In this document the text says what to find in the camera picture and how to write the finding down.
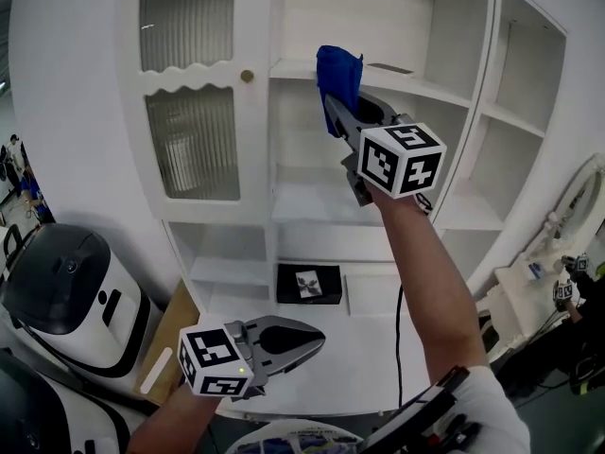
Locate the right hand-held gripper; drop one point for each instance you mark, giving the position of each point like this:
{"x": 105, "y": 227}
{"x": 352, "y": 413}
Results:
{"x": 402, "y": 163}

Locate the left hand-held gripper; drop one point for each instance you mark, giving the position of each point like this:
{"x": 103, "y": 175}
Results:
{"x": 212, "y": 362}

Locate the blue wiping cloth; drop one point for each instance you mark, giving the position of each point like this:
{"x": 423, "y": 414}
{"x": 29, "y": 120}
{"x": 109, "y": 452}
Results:
{"x": 338, "y": 74}

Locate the white shelving cabinet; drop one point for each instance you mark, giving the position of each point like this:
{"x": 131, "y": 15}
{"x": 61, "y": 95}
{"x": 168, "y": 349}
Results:
{"x": 331, "y": 17}

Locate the person's left forearm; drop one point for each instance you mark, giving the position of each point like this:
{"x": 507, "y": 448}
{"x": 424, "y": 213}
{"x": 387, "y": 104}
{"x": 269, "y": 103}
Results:
{"x": 175, "y": 424}

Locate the person's right forearm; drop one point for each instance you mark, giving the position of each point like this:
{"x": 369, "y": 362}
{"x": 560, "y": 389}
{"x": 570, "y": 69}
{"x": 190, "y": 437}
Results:
{"x": 425, "y": 277}

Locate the white desk surface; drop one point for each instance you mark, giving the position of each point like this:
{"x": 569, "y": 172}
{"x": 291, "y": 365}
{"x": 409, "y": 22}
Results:
{"x": 340, "y": 381}

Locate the black box with picture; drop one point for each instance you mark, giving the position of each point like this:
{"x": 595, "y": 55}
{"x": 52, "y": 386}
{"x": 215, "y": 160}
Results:
{"x": 307, "y": 296}

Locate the brown cardboard box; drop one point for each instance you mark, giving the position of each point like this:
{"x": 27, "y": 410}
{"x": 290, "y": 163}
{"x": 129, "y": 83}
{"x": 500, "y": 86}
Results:
{"x": 175, "y": 324}

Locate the ribbed glass cabinet door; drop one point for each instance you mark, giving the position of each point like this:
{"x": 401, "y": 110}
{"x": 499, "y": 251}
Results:
{"x": 255, "y": 135}

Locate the round cabinet door knob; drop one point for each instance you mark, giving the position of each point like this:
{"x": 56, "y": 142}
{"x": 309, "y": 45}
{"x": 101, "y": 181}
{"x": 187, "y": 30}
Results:
{"x": 247, "y": 76}

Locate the white black service robot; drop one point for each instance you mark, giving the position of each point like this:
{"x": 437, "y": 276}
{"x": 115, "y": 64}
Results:
{"x": 57, "y": 419}
{"x": 80, "y": 301}

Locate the person's white printed shirt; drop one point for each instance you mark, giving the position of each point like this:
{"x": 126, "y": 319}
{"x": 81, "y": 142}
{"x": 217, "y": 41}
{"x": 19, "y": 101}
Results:
{"x": 501, "y": 419}

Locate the small blue white packet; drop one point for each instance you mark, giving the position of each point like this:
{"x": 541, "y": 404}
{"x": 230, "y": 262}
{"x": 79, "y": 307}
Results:
{"x": 535, "y": 271}

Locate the white ornate dressing table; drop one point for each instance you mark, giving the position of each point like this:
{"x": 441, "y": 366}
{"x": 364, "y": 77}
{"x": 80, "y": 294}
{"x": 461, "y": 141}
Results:
{"x": 515, "y": 291}

